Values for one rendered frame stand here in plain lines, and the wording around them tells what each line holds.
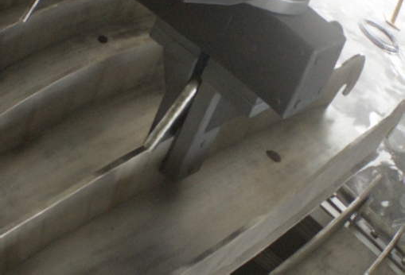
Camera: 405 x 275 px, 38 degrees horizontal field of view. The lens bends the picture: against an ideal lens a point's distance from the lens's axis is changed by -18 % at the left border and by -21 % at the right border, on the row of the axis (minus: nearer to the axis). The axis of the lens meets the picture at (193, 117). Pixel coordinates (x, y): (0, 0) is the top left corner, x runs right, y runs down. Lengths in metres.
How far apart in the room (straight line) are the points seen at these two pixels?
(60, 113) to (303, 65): 0.20
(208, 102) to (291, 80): 0.07
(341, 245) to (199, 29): 0.38
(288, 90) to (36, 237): 0.18
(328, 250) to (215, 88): 0.32
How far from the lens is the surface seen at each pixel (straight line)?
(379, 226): 0.78
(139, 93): 0.55
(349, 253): 0.72
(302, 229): 1.17
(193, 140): 0.44
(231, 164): 0.52
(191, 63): 0.42
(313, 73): 0.38
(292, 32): 0.36
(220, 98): 0.43
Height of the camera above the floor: 3.12
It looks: 37 degrees down
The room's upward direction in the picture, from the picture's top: 24 degrees clockwise
